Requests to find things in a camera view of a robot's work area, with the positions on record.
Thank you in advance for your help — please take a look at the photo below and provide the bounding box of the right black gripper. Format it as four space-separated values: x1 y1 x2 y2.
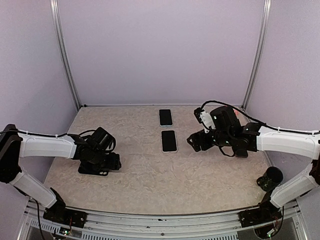
187 128 234 152

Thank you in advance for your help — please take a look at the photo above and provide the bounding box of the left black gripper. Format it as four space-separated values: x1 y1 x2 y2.
89 149 122 171

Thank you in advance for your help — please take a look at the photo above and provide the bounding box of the pink clear phone case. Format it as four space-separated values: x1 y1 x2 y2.
160 129 179 153

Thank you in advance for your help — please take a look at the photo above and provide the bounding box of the black phone case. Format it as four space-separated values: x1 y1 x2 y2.
78 165 109 177

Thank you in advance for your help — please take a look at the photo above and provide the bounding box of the teal green phone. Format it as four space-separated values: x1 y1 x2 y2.
159 109 173 127

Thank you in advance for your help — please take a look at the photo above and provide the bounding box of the light blue phone case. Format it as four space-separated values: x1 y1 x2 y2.
159 108 174 128

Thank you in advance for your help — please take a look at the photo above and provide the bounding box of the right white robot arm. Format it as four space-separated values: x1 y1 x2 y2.
187 106 320 222

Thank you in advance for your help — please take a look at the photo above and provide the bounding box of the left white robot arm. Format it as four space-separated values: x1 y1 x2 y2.
0 124 122 223

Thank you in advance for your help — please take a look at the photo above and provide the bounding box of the red white patterned bowl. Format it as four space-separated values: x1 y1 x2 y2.
233 109 239 116

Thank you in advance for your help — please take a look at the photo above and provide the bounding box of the dark green mug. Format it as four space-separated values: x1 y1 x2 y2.
256 166 284 192

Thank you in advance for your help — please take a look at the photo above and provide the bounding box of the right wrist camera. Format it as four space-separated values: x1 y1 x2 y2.
193 107 216 134

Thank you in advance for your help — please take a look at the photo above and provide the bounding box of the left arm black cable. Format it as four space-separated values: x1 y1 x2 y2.
0 128 117 153

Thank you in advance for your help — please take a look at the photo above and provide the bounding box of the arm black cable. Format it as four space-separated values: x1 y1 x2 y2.
0 128 117 153
199 99 320 158

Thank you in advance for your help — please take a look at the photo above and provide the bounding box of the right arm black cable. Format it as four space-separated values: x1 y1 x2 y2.
199 99 320 158

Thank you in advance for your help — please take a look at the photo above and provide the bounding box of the front aluminium rail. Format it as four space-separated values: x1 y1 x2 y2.
17 200 310 240

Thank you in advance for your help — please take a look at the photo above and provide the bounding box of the left aluminium frame post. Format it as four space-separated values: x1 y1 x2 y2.
50 0 82 111

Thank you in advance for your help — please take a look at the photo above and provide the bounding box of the aluminium frame post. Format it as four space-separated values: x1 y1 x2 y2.
50 0 82 111
241 0 272 111

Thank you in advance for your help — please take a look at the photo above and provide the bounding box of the right aluminium frame post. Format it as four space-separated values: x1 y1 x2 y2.
241 0 272 111

